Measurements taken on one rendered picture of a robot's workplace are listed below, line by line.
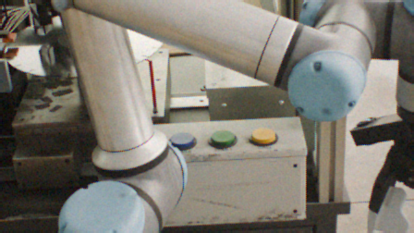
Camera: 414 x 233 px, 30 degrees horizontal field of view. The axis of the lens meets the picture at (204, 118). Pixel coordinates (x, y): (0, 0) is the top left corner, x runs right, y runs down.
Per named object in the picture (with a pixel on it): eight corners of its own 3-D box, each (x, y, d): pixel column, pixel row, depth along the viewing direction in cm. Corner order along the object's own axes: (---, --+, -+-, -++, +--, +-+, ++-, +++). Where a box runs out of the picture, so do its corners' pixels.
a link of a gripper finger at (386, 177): (371, 212, 99) (400, 151, 98) (361, 207, 100) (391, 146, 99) (389, 216, 102) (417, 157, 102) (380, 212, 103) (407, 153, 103)
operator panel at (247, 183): (298, 184, 145) (299, 116, 137) (306, 220, 135) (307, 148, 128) (152, 192, 145) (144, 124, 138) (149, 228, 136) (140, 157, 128)
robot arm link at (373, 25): (290, 17, 88) (389, 22, 84) (310, -18, 97) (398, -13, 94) (290, 78, 92) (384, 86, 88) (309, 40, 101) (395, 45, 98)
